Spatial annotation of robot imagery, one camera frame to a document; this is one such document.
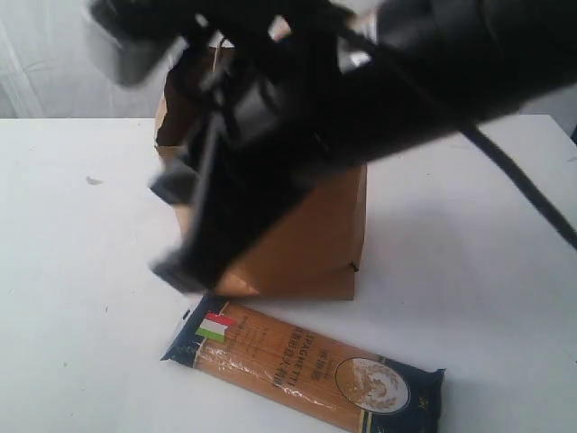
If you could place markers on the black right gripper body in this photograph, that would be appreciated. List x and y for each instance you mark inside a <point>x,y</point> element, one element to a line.
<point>281,115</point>

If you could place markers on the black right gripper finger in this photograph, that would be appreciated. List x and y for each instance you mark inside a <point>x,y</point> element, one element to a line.
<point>229,218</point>

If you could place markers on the large brown paper bag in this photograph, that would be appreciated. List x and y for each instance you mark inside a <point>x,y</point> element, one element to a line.
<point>314,250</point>

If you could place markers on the spaghetti packet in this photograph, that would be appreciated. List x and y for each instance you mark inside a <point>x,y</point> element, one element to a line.
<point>340,384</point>

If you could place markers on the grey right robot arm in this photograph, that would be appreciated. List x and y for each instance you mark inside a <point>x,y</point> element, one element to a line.
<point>447,66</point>

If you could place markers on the small grey table scrap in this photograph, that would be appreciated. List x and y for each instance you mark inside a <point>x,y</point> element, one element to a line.
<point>93,181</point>

